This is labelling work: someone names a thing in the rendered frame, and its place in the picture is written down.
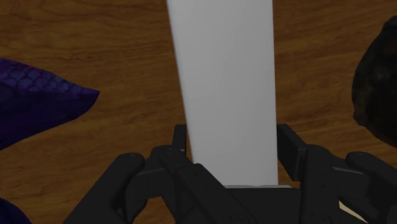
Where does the purple scaled pillow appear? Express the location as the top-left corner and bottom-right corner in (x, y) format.
(0, 58), (101, 224)

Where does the white rectangular slab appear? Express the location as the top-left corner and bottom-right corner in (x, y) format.
(165, 0), (279, 187)

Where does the dark brown lumpy object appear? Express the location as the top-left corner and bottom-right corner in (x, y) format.
(351, 15), (397, 147)

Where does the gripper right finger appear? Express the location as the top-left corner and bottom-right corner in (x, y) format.
(277, 123), (397, 224)

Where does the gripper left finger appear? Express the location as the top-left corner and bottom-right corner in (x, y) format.
(62, 124), (258, 224)

